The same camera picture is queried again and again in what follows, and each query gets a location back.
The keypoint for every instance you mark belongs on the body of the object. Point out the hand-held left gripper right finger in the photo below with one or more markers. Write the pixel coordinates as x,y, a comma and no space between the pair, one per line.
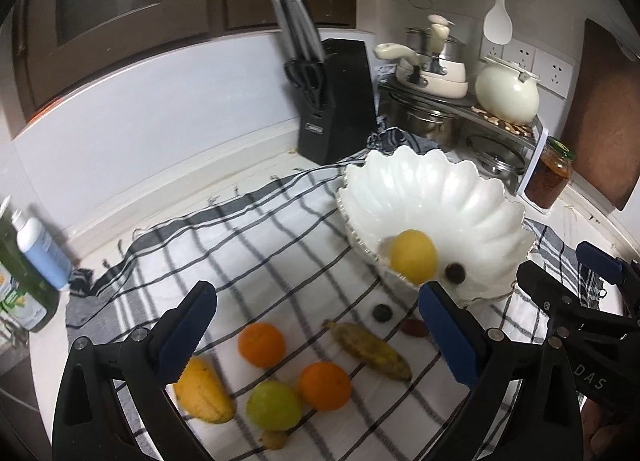
447,336

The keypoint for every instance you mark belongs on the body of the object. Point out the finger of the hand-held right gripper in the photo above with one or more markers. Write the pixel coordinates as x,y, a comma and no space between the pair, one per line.
545,286
602,263

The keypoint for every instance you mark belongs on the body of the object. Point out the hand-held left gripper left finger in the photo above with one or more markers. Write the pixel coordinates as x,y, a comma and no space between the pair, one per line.
190,336

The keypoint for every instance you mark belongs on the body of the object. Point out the yellow mango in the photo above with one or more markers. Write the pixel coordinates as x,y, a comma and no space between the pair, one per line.
205,396

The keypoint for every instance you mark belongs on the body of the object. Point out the dark grape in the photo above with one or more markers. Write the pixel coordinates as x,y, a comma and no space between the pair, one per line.
382,313

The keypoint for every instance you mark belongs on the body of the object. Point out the orange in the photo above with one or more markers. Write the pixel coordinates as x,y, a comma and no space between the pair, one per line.
325,386
261,345

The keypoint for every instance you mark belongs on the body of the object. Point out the spotted yellow banana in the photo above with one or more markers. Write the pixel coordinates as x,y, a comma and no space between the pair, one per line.
367,348

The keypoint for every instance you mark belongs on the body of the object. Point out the yellow lemon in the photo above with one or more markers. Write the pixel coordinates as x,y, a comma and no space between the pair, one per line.
412,256

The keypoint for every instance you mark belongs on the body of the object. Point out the green apple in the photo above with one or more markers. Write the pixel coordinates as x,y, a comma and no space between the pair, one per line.
274,406

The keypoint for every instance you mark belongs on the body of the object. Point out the white shell-shaped bowl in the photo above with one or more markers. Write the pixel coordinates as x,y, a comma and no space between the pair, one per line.
440,201

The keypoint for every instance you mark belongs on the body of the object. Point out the person's right hand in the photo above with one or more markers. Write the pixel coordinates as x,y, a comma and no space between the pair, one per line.
607,436

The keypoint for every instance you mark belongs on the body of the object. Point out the dark plum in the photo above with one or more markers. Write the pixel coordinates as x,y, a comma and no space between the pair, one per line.
456,273

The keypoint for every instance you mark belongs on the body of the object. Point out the glass jar of sauce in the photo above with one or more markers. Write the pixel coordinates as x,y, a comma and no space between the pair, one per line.
547,176

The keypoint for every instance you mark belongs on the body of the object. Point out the white black checked cloth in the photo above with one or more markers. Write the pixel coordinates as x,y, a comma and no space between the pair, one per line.
280,261

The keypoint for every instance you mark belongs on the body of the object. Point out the steel kitchen shelf rack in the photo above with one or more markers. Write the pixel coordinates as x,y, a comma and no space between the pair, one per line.
532,156

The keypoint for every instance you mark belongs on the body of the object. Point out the glass pot lid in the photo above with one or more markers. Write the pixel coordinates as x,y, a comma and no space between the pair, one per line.
495,156

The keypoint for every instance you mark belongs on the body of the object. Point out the brown cutting board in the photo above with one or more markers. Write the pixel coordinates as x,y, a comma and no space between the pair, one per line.
605,116

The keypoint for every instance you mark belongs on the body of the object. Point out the wooden bead trivet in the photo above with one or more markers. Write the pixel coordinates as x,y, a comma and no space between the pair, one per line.
515,128

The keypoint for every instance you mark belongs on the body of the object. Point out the blue pump bottle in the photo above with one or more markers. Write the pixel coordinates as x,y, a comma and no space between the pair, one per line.
42,251

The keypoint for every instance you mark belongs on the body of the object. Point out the green dish soap bottle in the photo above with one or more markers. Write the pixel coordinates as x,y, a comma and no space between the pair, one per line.
20,296

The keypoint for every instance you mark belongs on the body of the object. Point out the white round kettle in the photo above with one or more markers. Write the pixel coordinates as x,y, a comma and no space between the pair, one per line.
505,91

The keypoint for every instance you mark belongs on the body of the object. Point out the large steel pot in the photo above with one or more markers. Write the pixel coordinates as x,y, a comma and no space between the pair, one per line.
425,123

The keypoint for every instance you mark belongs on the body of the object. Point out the dark patterned cloth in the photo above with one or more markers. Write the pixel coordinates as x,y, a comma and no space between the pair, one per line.
400,138

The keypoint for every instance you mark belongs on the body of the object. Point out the cream frying pan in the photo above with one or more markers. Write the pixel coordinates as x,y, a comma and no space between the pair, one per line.
440,89

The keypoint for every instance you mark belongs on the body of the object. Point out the steel pot with lid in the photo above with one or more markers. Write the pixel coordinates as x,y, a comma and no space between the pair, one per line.
450,48

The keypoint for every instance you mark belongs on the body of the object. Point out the black knife block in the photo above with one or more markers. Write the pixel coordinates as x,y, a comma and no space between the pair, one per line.
345,101

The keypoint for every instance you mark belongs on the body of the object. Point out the white rice paddle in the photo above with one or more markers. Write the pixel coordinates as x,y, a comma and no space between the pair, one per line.
497,23

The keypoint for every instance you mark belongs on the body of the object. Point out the black kitchen scissors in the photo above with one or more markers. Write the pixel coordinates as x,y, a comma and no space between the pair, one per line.
306,81

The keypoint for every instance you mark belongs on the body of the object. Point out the white wall socket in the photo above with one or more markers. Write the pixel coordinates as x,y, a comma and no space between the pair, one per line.
521,58
552,72

